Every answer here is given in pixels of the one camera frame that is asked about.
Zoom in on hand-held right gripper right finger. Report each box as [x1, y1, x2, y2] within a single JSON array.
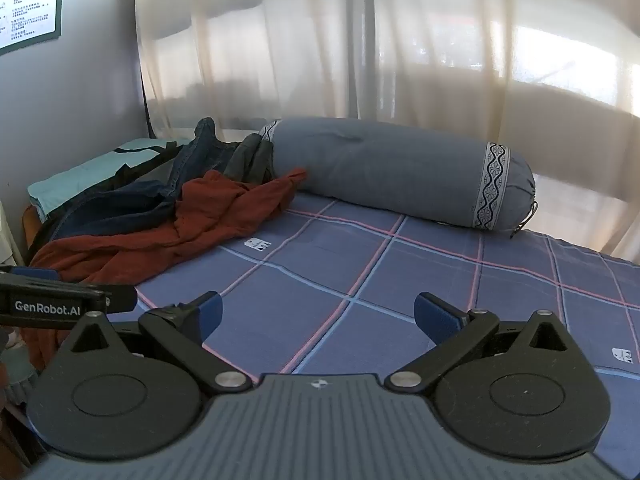
[[384, 291, 582, 395]]

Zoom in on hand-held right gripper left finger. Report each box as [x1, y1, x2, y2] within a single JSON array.
[[61, 290, 253, 395]]

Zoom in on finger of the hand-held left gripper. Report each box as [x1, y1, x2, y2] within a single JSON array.
[[102, 285, 139, 314]]

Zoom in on rust red pants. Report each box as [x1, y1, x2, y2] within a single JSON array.
[[22, 169, 308, 376]]

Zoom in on blue plaid bed sheet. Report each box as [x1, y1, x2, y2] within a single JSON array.
[[107, 192, 640, 480]]

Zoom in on blue denim jeans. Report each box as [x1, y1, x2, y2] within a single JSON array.
[[47, 117, 241, 241]]

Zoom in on grey-blue bolster pillow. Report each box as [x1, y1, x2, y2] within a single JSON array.
[[257, 117, 538, 238]]

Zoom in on dark grey-green garment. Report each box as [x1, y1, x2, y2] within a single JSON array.
[[222, 134, 276, 186]]

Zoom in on teal cloth with black straps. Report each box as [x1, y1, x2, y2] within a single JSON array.
[[27, 137, 193, 221]]

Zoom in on wall poster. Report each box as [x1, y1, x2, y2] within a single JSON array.
[[0, 0, 68, 56]]

